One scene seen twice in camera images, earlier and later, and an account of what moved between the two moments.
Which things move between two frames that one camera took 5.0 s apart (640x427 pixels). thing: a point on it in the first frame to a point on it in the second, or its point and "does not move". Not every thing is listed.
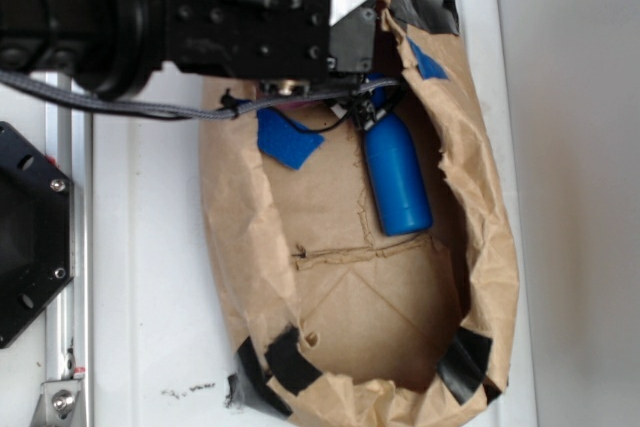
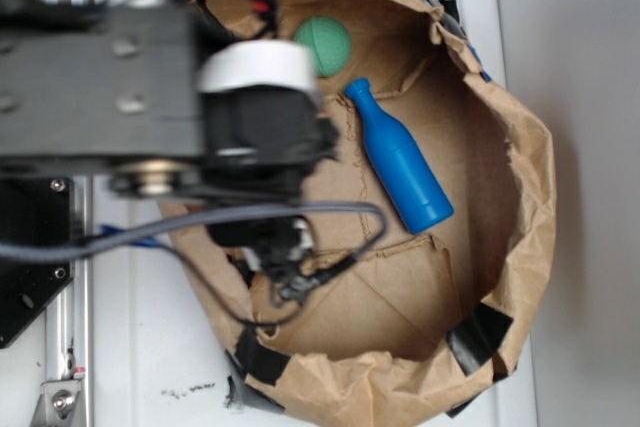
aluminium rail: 70,317 does not move
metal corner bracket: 57,403 does not move
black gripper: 284,20 to 265,129
